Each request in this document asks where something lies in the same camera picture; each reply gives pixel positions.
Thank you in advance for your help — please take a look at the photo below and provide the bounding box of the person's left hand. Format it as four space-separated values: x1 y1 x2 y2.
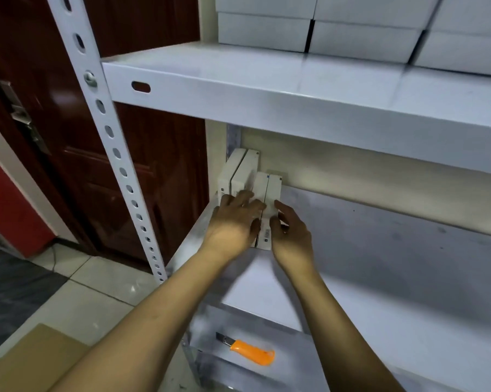
203 189 267 262

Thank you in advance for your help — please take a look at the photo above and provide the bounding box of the person's right hand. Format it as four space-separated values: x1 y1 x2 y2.
268 200 316 278

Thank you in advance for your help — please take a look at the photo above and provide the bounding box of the slim white tabbed box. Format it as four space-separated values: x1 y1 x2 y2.
231 151 261 201
218 148 248 207
249 171 272 242
257 174 283 252

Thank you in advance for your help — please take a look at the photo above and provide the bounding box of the orange utility knife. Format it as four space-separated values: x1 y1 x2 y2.
215 330 276 366

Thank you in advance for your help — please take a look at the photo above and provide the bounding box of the white metal shelving rack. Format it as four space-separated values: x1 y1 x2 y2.
45 0 491 392

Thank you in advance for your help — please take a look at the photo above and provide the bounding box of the tidy row of white boxes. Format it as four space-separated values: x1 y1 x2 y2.
215 0 491 78

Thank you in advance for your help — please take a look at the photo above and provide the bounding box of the small printed brown carton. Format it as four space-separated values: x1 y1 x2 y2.
0 324 91 392

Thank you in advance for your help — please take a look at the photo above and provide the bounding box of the person's right forearm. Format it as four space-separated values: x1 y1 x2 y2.
282 267 405 392

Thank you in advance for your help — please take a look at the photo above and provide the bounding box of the person's left forearm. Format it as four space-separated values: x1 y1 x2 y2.
53 247 246 392

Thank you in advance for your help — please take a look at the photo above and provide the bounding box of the dark wooden door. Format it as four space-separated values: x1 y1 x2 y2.
0 0 211 270

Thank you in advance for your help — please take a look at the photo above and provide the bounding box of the metal door handle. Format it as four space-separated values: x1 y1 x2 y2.
0 77 50 156

